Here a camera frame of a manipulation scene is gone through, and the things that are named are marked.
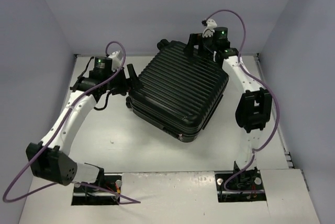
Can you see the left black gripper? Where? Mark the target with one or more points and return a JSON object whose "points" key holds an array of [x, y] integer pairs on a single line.
{"points": [[125, 80]]}

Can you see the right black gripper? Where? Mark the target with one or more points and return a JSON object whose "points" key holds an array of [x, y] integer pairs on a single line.
{"points": [[200, 49]]}

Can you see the black hard-shell suitcase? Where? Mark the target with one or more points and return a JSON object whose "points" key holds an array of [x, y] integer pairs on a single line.
{"points": [[178, 94]]}

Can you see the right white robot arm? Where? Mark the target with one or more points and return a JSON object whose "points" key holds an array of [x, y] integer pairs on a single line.
{"points": [[254, 107]]}

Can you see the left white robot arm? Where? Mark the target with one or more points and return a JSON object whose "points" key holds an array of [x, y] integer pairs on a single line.
{"points": [[49, 158]]}

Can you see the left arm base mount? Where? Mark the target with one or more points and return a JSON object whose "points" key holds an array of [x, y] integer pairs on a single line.
{"points": [[87, 196]]}

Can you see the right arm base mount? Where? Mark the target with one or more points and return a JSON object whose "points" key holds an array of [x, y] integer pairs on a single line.
{"points": [[246, 187]]}

